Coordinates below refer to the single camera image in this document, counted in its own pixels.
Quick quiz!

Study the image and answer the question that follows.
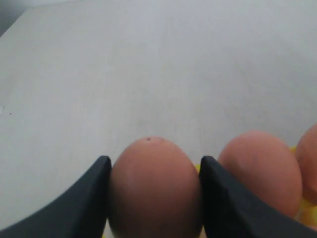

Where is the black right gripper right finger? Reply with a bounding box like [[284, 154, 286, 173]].
[[199, 156, 317, 238]]

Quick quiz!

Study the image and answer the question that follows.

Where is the brown egg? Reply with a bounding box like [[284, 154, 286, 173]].
[[218, 130, 303, 218], [108, 136, 203, 238], [295, 124, 317, 205]]

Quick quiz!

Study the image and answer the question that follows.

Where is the yellow plastic egg tray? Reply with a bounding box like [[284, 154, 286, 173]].
[[103, 146, 317, 238]]

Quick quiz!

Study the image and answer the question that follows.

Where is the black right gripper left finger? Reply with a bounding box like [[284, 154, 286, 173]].
[[0, 156, 111, 238]]

